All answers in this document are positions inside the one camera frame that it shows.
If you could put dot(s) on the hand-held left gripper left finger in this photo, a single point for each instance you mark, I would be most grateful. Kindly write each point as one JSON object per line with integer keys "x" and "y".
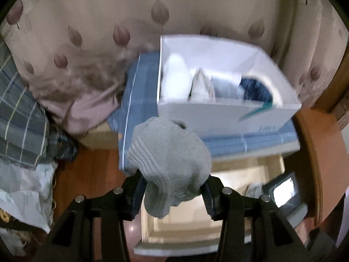
{"x": 136, "y": 196}

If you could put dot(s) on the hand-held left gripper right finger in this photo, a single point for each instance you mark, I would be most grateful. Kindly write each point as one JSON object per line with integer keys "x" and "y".
{"x": 208, "y": 199}

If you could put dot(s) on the light grey sock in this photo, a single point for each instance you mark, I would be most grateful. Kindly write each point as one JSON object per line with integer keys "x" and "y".
{"x": 253, "y": 189}

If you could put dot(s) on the pale wooden drawer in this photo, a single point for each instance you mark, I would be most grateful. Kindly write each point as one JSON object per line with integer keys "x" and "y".
{"x": 174, "y": 232}

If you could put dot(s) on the grey ribbed sock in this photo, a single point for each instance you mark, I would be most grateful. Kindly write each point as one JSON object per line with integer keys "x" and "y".
{"x": 169, "y": 155}

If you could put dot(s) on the white cardboard box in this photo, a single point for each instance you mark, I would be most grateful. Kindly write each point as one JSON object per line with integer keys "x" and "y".
{"x": 204, "y": 117}

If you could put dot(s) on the dark blue sock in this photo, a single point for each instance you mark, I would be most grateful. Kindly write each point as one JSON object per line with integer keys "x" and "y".
{"x": 256, "y": 91}

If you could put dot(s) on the grey striped sock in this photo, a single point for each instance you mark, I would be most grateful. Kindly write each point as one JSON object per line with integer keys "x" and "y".
{"x": 201, "y": 87}

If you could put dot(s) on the large white sock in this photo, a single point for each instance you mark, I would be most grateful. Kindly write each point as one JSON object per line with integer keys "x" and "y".
{"x": 176, "y": 79}

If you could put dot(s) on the dark patterned cloth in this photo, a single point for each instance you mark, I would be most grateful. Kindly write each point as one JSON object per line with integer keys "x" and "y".
{"x": 65, "y": 147}

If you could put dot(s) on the blue plaid sheet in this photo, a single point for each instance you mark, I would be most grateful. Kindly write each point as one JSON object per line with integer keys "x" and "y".
{"x": 131, "y": 109}

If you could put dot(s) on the white plastic bag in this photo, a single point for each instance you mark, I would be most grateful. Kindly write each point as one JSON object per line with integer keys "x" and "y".
{"x": 24, "y": 196}

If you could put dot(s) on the dark plaid cloth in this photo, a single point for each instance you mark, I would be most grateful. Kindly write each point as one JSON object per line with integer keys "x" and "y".
{"x": 21, "y": 131}

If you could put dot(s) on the beige leaf-print cloth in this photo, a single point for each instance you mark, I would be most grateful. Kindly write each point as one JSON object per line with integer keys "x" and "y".
{"x": 81, "y": 11}

